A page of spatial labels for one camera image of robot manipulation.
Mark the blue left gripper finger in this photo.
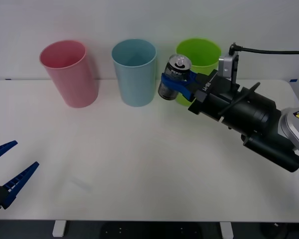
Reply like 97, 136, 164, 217
0, 140, 18, 165
0, 161, 40, 212

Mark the green plastic bin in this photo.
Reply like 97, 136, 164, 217
175, 37, 222, 108

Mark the pink plastic bin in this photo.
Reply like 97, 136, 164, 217
39, 40, 99, 109

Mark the pale blue plastic bin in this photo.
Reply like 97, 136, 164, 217
111, 38, 157, 108

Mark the white table leg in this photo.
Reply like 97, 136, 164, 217
219, 222, 234, 239
52, 221, 66, 238

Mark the black drink can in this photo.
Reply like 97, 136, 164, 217
157, 54, 192, 101

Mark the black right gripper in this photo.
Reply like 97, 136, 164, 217
160, 69, 241, 123

